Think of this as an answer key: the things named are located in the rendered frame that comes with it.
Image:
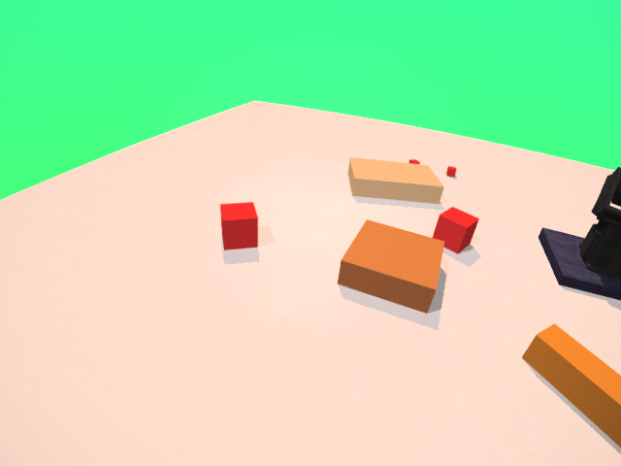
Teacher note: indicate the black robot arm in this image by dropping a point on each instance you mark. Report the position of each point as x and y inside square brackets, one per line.
[601, 248]

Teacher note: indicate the tan rectangular board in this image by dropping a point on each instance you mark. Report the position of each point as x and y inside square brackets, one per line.
[394, 180]

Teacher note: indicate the brown rectangular bar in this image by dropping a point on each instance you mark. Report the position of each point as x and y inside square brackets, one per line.
[591, 385]

